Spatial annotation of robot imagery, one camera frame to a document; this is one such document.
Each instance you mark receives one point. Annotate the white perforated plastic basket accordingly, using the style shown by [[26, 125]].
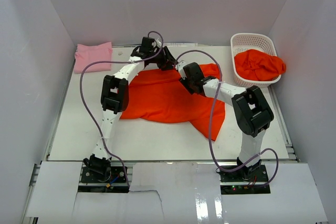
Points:
[[245, 41]]

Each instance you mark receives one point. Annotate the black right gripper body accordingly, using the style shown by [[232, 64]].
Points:
[[187, 83]]

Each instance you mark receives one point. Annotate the folded pink t shirt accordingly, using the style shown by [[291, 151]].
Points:
[[86, 55]]

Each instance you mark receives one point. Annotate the white paper strip at wall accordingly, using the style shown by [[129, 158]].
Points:
[[180, 44]]

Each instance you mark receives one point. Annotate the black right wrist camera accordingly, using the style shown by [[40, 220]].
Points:
[[193, 72]]

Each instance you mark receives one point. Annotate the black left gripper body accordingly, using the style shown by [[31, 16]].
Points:
[[156, 56]]

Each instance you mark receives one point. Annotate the orange t shirt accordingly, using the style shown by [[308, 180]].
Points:
[[158, 96], [255, 65]]

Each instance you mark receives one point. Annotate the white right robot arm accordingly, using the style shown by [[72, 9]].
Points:
[[252, 112]]

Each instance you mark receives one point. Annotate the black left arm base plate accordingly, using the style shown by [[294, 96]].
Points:
[[113, 181]]

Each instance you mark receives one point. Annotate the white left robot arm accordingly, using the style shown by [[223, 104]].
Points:
[[115, 99]]

